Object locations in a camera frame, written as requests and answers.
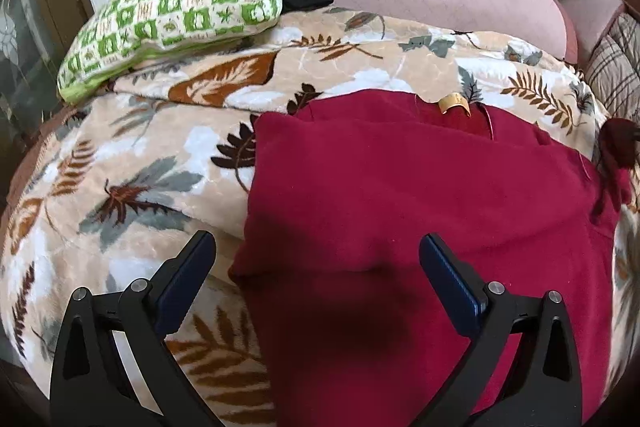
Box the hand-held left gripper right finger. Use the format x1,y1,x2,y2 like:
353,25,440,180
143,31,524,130
419,233,583,427

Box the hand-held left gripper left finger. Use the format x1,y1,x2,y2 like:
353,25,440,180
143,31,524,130
48,230,226,427

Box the dark red garment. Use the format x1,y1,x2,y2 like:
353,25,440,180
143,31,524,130
227,89,633,427

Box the beige leaf-print blanket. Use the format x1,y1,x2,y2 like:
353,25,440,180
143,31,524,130
0,7,640,427

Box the green checkered pillow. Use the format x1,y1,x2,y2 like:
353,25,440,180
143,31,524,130
56,0,285,104

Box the striped beige cushion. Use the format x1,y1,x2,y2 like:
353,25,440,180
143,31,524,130
582,12,640,122

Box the pink seat cushion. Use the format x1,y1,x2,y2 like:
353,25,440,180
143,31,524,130
557,0,626,64

